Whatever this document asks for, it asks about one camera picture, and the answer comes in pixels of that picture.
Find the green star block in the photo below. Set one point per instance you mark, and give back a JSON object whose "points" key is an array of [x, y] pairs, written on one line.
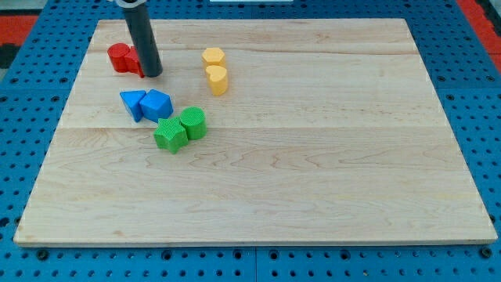
{"points": [[170, 134]]}

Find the red cylinder block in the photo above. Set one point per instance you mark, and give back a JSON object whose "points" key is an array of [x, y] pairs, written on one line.
{"points": [[117, 53]]}

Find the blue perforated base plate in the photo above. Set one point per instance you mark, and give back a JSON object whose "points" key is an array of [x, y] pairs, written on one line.
{"points": [[38, 83]]}

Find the green cylinder block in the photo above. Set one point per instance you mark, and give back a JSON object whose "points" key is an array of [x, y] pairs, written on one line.
{"points": [[194, 122]]}

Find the blue cube block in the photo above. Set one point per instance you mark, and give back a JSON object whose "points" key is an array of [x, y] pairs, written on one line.
{"points": [[155, 105]]}

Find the red angular block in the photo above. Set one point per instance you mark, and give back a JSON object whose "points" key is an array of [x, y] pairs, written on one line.
{"points": [[132, 62]]}

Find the yellow heart block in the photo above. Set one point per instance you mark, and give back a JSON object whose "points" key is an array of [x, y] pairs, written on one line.
{"points": [[217, 79]]}

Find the blue triangle block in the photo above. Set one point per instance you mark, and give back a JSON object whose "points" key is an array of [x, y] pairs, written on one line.
{"points": [[131, 101]]}

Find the light wooden board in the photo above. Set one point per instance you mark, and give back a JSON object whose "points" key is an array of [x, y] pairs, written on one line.
{"points": [[330, 133]]}

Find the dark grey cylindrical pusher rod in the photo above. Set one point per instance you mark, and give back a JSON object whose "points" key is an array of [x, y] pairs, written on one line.
{"points": [[137, 18]]}

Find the yellow hexagon block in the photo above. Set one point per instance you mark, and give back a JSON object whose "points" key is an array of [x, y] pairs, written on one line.
{"points": [[213, 56]]}

